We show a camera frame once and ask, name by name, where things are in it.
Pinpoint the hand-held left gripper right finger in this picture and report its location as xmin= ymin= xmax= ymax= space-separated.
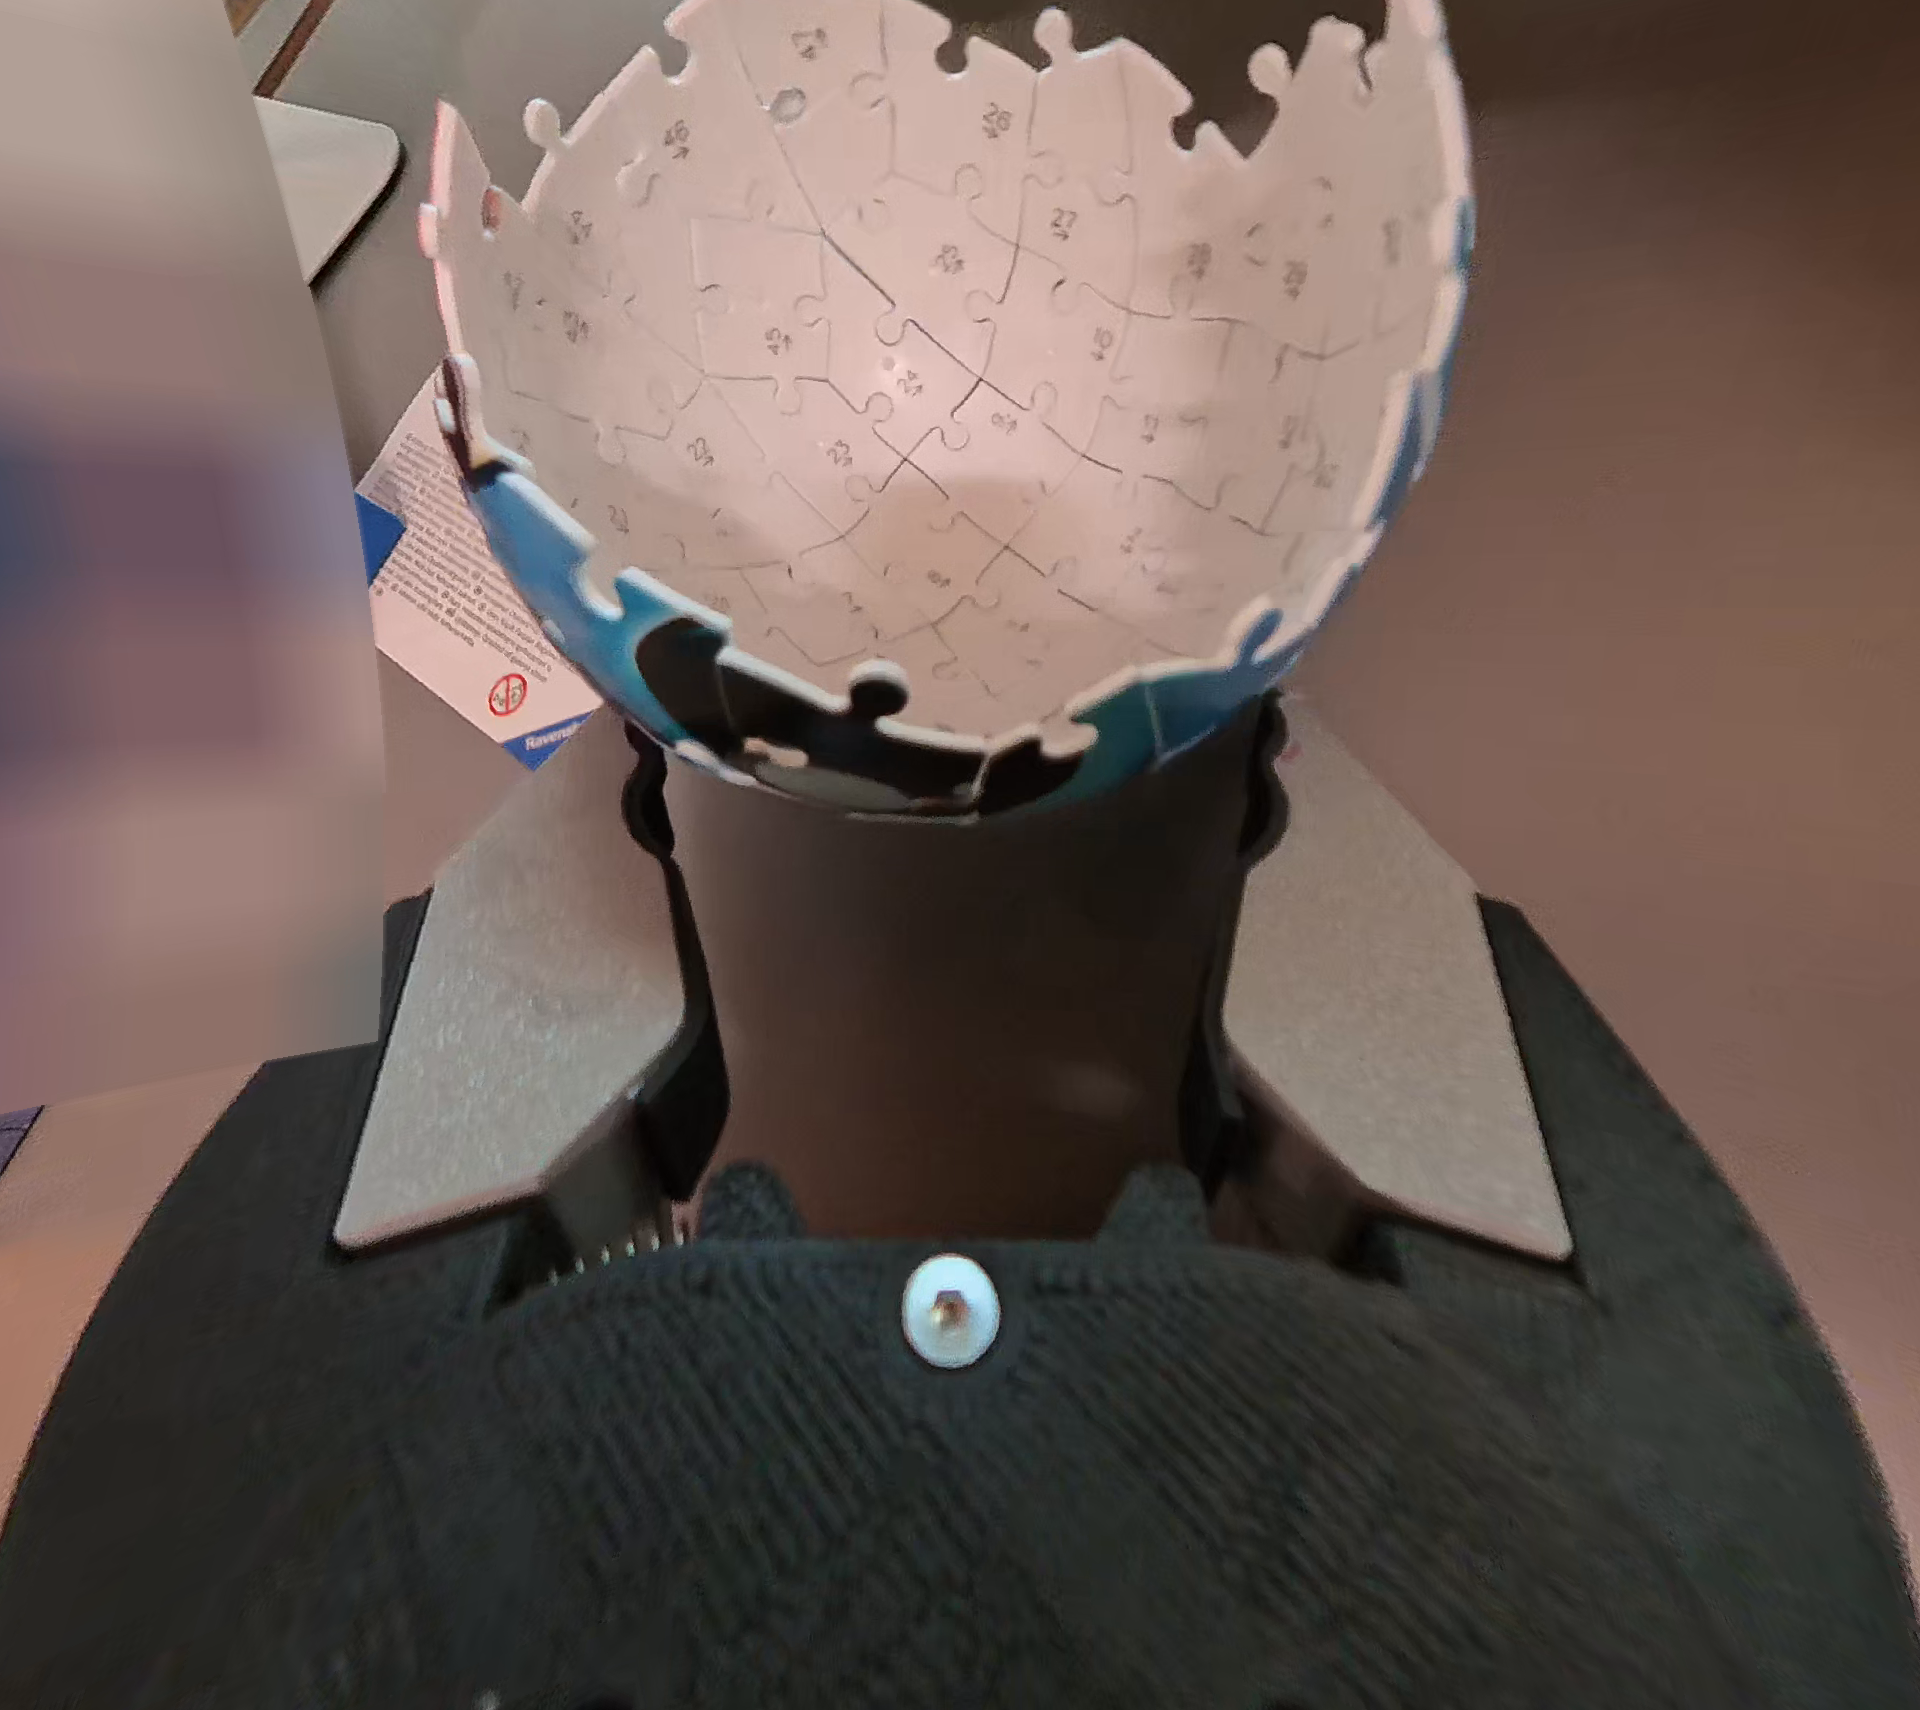
xmin=1192 ymin=695 xmax=1578 ymax=1262

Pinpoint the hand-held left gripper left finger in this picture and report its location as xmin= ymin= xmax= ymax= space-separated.
xmin=329 ymin=726 xmax=729 ymax=1254

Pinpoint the blue puzzle ball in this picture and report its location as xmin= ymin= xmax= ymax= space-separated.
xmin=426 ymin=0 xmax=1480 ymax=827

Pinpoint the white instruction leaflet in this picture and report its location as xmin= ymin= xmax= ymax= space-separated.
xmin=355 ymin=415 xmax=631 ymax=774

